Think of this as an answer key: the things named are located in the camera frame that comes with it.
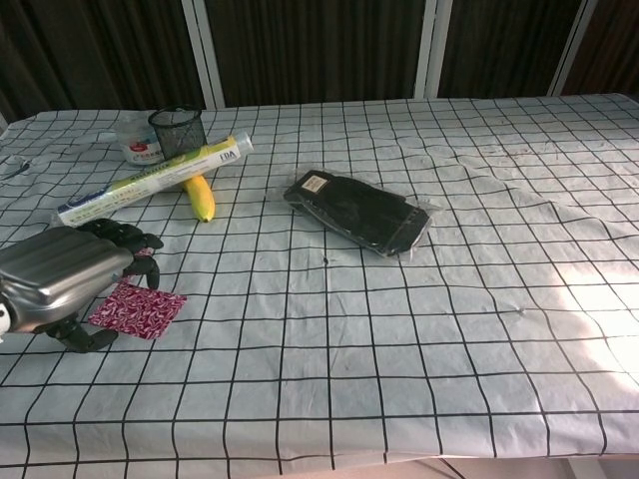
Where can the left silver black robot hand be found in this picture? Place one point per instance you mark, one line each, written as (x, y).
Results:
(55, 269)

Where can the red patterned cloth square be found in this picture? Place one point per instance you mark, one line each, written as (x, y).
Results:
(145, 312)

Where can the long cling film box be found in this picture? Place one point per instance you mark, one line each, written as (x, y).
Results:
(150, 177)

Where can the clear plastic cup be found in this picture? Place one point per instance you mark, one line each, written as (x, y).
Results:
(136, 142)

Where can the yellow banana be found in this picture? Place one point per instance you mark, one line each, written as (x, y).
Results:
(202, 199)

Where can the black mesh pen holder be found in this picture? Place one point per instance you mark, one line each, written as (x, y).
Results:
(180, 132)

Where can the white black grid tablecloth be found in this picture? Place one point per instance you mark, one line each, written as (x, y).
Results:
(349, 339)

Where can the black gloves plastic package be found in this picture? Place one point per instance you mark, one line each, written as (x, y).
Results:
(357, 212)

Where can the white window frame post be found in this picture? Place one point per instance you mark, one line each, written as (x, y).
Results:
(574, 45)
(204, 50)
(432, 47)

